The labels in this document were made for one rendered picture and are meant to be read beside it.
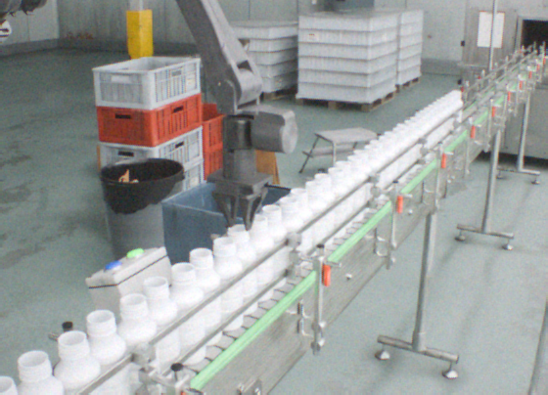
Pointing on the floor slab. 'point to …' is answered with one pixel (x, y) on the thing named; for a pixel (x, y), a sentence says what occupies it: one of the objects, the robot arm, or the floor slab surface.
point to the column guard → (139, 34)
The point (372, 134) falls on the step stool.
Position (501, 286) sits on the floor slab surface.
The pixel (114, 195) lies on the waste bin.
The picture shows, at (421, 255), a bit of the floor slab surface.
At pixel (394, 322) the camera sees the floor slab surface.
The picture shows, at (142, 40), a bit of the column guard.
